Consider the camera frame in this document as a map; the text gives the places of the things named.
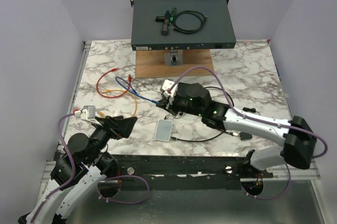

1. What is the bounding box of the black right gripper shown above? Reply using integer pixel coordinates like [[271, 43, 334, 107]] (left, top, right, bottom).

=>
[[156, 92, 203, 117]]

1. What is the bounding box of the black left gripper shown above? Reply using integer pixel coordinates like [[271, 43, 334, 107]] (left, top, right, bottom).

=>
[[87, 116, 138, 164]]

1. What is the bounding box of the black power adapter with cable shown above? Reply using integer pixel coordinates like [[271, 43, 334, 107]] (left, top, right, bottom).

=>
[[164, 112, 184, 120]]

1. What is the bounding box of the white grey small switch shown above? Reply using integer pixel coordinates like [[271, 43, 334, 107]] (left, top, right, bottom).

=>
[[154, 119, 173, 141]]

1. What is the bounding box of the blue ethernet cable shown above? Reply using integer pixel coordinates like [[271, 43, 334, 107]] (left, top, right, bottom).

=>
[[115, 76, 161, 105]]

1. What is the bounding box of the black ethernet cable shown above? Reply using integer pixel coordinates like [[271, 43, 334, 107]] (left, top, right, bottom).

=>
[[170, 86, 239, 142]]

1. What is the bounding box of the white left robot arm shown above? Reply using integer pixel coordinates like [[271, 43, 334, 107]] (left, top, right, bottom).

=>
[[18, 110, 137, 223]]

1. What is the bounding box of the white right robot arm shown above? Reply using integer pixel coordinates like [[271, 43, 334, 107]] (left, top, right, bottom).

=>
[[157, 79, 316, 178]]

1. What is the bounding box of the wooden board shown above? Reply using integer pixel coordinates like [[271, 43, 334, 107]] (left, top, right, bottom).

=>
[[135, 49, 214, 79]]

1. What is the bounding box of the small black power adapter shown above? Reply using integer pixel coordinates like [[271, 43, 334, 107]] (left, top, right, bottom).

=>
[[239, 107, 257, 140]]

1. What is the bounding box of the grey rack unit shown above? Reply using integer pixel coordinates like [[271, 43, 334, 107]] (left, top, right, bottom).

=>
[[131, 0, 236, 51]]

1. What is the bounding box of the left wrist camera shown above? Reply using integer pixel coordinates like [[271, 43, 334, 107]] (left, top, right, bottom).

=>
[[73, 105, 102, 126]]

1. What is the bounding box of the yellow ethernet cable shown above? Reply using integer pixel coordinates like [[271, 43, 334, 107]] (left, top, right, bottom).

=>
[[96, 89, 139, 119]]

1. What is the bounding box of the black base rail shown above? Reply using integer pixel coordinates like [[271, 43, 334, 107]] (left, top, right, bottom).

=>
[[92, 154, 274, 192]]

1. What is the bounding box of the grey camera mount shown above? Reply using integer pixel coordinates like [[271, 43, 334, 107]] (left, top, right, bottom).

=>
[[164, 49, 183, 66]]

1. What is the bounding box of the red ethernet cable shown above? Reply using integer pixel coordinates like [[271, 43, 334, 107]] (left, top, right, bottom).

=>
[[96, 68, 133, 96]]

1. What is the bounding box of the black coiled cable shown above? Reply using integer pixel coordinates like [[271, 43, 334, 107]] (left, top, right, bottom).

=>
[[173, 10, 209, 34]]

